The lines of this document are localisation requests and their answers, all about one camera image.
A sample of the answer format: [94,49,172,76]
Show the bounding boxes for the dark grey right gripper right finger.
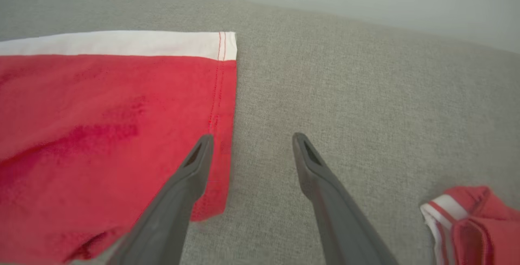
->
[292,132,400,265]

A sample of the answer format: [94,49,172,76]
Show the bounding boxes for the red garment with white band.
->
[0,30,238,265]

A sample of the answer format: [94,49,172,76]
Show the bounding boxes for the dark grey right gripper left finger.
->
[106,134,215,265]

